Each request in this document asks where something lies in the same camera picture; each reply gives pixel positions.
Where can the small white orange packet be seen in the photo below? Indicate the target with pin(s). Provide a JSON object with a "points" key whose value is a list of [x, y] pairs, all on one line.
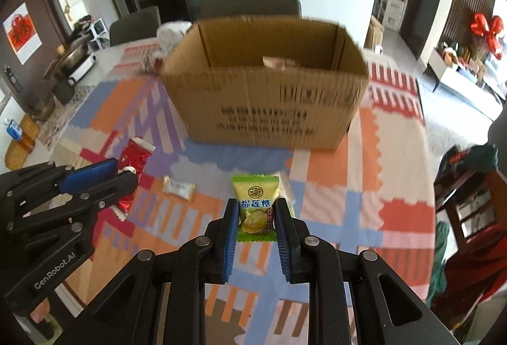
{"points": [[178, 186]]}

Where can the red garment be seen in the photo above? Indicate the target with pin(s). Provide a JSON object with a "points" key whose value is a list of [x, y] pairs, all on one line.
{"points": [[475, 273]]}

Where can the electric hot pot cooker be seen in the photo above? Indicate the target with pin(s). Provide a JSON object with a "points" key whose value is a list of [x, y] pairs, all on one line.
{"points": [[73, 60]]}

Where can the small red snack packet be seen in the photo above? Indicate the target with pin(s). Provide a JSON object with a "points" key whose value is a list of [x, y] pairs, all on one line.
{"points": [[134, 159]]}

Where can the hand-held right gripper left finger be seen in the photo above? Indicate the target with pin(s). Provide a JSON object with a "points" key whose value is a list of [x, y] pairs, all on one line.
{"points": [[231, 238]]}

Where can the colourful patchwork tablecloth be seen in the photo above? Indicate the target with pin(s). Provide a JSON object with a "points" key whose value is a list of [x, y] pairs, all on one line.
{"points": [[336, 178]]}

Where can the wooden chair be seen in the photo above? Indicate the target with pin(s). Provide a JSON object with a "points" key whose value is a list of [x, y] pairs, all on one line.
{"points": [[455, 190]]}

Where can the dark green cloth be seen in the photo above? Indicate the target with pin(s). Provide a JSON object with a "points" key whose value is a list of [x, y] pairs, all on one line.
{"points": [[484, 158]]}

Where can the cardboard box on floor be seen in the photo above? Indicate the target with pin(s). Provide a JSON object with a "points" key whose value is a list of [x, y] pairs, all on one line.
{"points": [[374, 32]]}

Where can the floral tissue box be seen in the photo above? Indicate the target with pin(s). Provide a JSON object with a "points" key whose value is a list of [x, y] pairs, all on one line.
{"points": [[174, 34]]}

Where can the blue label tea bottle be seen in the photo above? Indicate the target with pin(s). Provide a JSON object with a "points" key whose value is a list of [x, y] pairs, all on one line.
{"points": [[16, 131]]}

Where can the large woven basket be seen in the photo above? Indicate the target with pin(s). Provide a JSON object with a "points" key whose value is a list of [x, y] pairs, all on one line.
{"points": [[18, 155]]}

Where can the red door poster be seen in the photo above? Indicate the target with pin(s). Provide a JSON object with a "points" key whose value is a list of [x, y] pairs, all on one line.
{"points": [[21, 32]]}

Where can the black mug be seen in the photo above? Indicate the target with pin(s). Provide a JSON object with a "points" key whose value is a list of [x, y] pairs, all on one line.
{"points": [[63, 93]]}

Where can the light green candy packet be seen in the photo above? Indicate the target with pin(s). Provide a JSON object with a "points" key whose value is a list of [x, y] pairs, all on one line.
{"points": [[255, 206]]}

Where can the small white appliance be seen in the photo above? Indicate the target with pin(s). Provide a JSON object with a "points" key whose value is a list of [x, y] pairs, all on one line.
{"points": [[98, 32]]}

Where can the grey dining chair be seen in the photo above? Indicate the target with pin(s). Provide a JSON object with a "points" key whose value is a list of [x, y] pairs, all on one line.
{"points": [[249, 6], [132, 26]]}

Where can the small woven basket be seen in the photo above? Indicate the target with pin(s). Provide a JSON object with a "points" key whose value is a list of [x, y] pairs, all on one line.
{"points": [[29, 127]]}

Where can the red balloons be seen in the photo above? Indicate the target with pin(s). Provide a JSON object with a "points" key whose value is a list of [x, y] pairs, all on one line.
{"points": [[487, 32]]}

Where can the brown cardboard box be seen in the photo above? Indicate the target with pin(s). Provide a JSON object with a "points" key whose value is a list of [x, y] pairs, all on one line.
{"points": [[257, 111]]}

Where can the brown bowl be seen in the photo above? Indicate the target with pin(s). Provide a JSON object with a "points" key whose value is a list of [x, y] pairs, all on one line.
{"points": [[42, 107]]}

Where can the white tv cabinet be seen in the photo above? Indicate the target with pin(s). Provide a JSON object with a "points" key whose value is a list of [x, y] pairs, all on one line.
{"points": [[455, 75]]}

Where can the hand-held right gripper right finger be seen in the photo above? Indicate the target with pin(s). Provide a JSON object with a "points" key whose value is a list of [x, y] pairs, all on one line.
{"points": [[283, 238]]}

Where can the patterned placemat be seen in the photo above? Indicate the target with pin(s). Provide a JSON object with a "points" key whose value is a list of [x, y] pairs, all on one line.
{"points": [[65, 119]]}

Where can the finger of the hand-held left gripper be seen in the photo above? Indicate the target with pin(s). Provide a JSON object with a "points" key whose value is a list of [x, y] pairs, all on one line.
{"points": [[115, 188], [89, 174]]}

